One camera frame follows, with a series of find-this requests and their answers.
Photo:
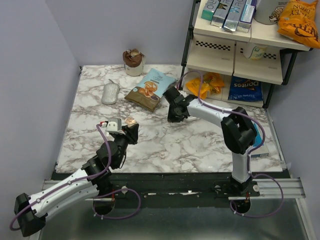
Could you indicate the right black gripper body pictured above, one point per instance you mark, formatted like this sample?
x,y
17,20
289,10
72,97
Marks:
x,y
173,115

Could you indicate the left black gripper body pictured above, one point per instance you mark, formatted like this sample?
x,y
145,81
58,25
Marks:
x,y
122,140

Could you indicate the beige earbud charging case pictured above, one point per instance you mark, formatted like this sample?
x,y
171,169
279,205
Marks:
x,y
130,121

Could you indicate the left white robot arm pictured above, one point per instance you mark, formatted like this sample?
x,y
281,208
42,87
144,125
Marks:
x,y
89,181

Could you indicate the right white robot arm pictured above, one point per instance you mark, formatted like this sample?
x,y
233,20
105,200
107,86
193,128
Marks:
x,y
239,133

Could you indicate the blue brown chips bag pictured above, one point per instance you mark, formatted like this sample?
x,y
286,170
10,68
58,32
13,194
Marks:
x,y
149,91

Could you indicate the silver glitter pouch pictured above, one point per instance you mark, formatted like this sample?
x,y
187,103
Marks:
x,y
110,93

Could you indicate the orange snack bag lower shelf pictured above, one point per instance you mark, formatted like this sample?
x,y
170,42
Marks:
x,y
211,84

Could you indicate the brown lidded white cup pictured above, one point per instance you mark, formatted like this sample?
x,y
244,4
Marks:
x,y
134,62

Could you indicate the blue Doritos bag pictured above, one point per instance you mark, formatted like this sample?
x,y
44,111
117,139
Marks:
x,y
244,89

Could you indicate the grey toothpaste box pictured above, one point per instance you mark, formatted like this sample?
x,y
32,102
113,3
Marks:
x,y
221,13

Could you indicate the teal toothpaste box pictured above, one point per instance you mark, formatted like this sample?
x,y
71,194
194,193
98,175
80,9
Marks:
x,y
209,9

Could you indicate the silver blue toothpaste box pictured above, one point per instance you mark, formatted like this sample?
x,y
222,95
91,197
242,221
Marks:
x,y
233,17

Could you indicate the purple white toothpaste box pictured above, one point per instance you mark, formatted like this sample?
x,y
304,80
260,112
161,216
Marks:
x,y
247,15

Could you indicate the white popcorn tub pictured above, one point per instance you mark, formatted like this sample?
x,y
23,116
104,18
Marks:
x,y
267,12

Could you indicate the orange honey dijon chips bag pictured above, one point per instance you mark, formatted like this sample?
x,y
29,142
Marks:
x,y
297,22

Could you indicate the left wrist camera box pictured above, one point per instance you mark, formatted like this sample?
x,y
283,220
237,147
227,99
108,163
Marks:
x,y
113,125

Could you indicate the black frame cream shelf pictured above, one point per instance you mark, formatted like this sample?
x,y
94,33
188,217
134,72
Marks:
x,y
211,49

